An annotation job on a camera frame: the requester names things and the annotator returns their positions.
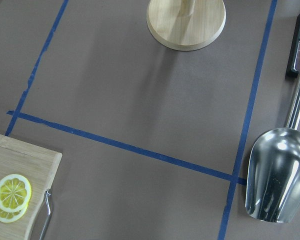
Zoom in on wooden mug tree stand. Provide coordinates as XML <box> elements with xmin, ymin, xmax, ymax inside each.
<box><xmin>146</xmin><ymin>0</ymin><xmax>227</xmax><ymax>51</ymax></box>

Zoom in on metal scoop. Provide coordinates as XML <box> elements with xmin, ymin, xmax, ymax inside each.
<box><xmin>245</xmin><ymin>72</ymin><xmax>300</xmax><ymax>223</ymax></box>

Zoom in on wooden cutting board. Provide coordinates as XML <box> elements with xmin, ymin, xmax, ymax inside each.
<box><xmin>0</xmin><ymin>134</ymin><xmax>62</xmax><ymax>240</ymax></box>

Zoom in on lemon slice upper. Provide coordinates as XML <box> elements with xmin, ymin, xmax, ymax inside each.
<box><xmin>0</xmin><ymin>173</ymin><xmax>32</xmax><ymax>213</ymax></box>

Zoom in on lemon slice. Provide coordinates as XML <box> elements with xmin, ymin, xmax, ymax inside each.
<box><xmin>0</xmin><ymin>173</ymin><xmax>32</xmax><ymax>213</ymax></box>
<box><xmin>0</xmin><ymin>204</ymin><xmax>28</xmax><ymax>224</ymax></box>

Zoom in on lemon slice lower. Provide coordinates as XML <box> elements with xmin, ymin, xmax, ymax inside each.
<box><xmin>0</xmin><ymin>204</ymin><xmax>28</xmax><ymax>224</ymax></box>

